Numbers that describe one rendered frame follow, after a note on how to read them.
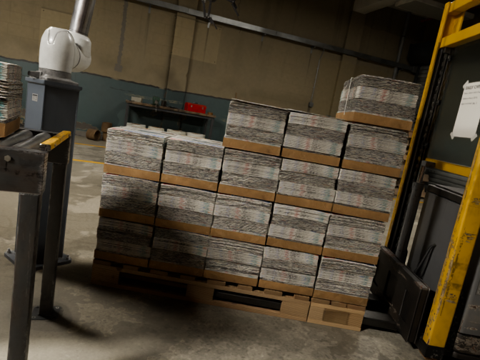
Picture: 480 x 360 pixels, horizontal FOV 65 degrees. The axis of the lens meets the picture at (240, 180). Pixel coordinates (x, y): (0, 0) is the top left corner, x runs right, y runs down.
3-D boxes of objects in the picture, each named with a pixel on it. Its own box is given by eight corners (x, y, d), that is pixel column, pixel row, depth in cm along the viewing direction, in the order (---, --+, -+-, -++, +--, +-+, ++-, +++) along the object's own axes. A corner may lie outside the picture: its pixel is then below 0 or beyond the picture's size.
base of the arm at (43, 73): (20, 76, 194) (21, 64, 193) (62, 83, 212) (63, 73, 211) (36, 78, 184) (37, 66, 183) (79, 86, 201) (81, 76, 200)
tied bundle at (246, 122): (224, 141, 222) (231, 102, 218) (273, 150, 223) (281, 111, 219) (221, 147, 185) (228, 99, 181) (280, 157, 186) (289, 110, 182)
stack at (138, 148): (114, 256, 237) (131, 125, 223) (298, 289, 237) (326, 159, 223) (88, 283, 198) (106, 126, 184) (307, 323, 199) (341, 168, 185)
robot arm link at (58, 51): (31, 66, 190) (35, 21, 187) (48, 70, 208) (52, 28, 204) (63, 71, 191) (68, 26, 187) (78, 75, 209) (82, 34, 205)
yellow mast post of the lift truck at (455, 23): (375, 278, 253) (444, 3, 224) (388, 281, 253) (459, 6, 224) (380, 284, 244) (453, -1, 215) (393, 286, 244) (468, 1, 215)
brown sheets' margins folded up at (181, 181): (118, 235, 234) (128, 155, 225) (302, 268, 234) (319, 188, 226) (92, 258, 196) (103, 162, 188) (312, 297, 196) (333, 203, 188)
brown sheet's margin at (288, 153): (276, 150, 223) (278, 142, 222) (325, 158, 222) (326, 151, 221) (281, 156, 185) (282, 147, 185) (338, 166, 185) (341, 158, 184)
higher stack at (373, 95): (296, 289, 237) (341, 80, 215) (343, 298, 237) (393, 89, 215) (306, 322, 199) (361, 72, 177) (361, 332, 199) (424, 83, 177)
